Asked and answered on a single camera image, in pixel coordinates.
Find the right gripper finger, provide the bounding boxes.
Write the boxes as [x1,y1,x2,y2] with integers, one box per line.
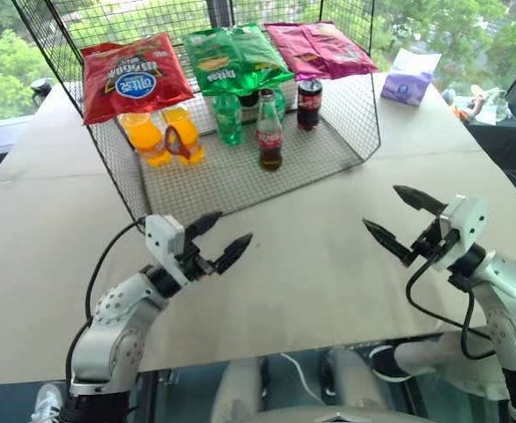
[392,184,448,218]
[362,218,416,268]

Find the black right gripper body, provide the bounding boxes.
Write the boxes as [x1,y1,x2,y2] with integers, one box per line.
[409,214,461,265]

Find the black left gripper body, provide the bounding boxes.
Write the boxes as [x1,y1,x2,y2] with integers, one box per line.
[176,240,218,281]

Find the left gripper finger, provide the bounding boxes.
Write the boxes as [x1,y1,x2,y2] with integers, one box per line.
[213,233,254,276]
[184,211,225,243]

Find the orange soda plastic bottle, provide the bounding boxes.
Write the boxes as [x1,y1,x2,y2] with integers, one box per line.
[160,104,206,167]
[119,112,173,169]

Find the green soda plastic bottle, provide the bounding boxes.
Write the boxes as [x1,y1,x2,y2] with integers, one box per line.
[273,86,288,121]
[212,93,244,146]

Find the glass cola bottle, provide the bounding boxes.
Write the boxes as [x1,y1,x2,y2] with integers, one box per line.
[255,88,284,174]

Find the white trouser leg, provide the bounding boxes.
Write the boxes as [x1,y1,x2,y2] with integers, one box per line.
[393,330,508,400]

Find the colourful toy figures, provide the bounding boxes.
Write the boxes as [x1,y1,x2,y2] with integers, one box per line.
[441,83,513,125]

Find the purple tissue box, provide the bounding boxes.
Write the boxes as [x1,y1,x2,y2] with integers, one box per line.
[380,48,444,108]

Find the black sneaker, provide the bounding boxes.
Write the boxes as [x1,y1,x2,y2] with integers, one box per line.
[369,345,412,382]

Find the grey robot leg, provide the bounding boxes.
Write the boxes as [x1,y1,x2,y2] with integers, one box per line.
[210,358,269,423]
[327,347,390,412]

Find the dark cola can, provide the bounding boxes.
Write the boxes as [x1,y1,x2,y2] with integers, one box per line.
[296,79,324,132]

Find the red chips bag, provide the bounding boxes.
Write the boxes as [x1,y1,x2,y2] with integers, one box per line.
[80,33,196,127]

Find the green chips bag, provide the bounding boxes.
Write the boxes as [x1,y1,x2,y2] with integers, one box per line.
[182,22,296,97]

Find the magenta chips bag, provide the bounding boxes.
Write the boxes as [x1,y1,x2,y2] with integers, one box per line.
[263,21,380,82]

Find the grey robot torso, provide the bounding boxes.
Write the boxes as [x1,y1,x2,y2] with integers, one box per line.
[247,404,423,423]

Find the white sneaker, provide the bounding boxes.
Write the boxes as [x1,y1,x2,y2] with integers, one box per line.
[30,382,63,423]

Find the small black device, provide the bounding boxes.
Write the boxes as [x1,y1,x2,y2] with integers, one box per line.
[30,78,54,106]

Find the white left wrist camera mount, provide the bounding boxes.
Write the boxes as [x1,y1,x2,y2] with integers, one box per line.
[144,214,186,283]

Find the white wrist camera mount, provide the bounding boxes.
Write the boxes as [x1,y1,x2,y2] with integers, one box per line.
[144,214,186,283]
[431,195,490,272]

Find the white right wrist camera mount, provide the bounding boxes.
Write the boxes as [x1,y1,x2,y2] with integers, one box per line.
[431,195,490,272]

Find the black wire mesh rack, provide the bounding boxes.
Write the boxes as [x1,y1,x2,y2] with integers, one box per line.
[11,0,383,222]

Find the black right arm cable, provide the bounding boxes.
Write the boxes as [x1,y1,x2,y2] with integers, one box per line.
[406,258,498,361]

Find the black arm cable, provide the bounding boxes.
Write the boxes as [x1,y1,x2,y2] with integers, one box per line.
[406,258,498,361]
[64,219,148,385]

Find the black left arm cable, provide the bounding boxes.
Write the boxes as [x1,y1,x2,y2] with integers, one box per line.
[64,219,148,385]

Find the white floor cable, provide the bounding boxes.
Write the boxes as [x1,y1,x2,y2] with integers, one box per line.
[278,352,326,405]

